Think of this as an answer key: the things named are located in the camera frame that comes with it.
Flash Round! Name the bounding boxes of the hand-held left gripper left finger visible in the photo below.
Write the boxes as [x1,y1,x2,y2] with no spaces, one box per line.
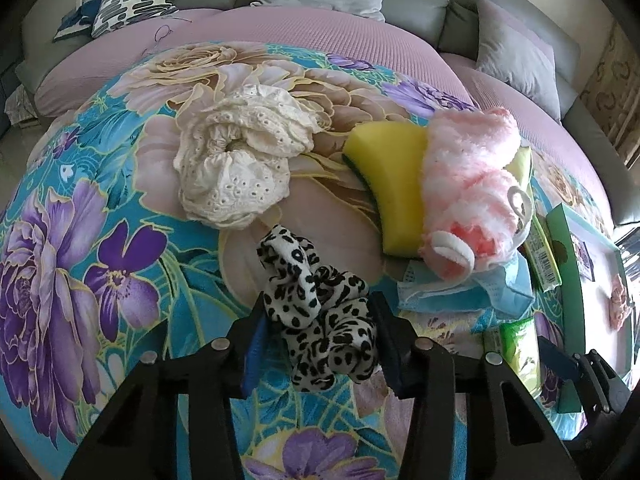
[62,292,273,480]

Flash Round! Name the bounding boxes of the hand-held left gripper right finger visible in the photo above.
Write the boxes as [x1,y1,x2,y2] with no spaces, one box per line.
[367,292,576,480]

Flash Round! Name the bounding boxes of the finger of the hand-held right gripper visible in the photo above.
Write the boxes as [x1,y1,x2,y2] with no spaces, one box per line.
[537,335,632,416]

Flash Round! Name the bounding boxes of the leopard print scrunchie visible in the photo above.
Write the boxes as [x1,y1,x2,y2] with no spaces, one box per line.
[256,225,380,392]

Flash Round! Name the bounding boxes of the green box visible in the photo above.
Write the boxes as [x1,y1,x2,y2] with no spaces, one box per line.
[545,204,640,416]

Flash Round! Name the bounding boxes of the white lace cloth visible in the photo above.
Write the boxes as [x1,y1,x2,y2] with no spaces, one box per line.
[173,85,321,231]

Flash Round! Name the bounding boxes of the yellow sponge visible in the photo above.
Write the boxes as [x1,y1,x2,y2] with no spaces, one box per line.
[342,121,431,257]

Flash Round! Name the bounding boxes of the pink fluffy cloth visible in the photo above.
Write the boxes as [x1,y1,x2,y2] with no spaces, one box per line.
[419,106,532,281]

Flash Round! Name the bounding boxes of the green tissue packet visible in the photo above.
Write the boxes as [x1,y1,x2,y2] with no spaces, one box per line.
[484,317,543,386]

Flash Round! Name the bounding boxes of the pink scrunchie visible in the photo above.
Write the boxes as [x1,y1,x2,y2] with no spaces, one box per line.
[609,274,633,332]

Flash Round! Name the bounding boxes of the blue face mask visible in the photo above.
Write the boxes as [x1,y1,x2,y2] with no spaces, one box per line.
[397,252,535,321]

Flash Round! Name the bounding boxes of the narrow green carton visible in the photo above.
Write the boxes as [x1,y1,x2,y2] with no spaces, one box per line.
[522,215,562,293]

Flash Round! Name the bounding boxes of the light green cloth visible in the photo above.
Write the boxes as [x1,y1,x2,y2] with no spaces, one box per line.
[505,146,534,186]

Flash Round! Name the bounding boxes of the floral blanket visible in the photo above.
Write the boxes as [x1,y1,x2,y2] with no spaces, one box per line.
[0,42,616,480]

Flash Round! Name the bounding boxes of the pink bed sheet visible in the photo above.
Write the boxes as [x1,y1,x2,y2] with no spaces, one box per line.
[32,5,618,226]

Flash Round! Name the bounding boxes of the white patterned cloth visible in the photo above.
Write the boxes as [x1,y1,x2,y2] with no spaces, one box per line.
[4,85,39,128]

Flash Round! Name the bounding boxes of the black and white patterned pillow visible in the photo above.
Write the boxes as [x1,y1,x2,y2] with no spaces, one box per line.
[91,0,187,38]

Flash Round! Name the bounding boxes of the grey sofa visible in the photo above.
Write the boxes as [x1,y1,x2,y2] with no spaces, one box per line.
[0,0,640,226]

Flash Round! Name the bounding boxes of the dark cord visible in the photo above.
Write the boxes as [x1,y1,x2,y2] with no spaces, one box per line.
[142,15,192,56]

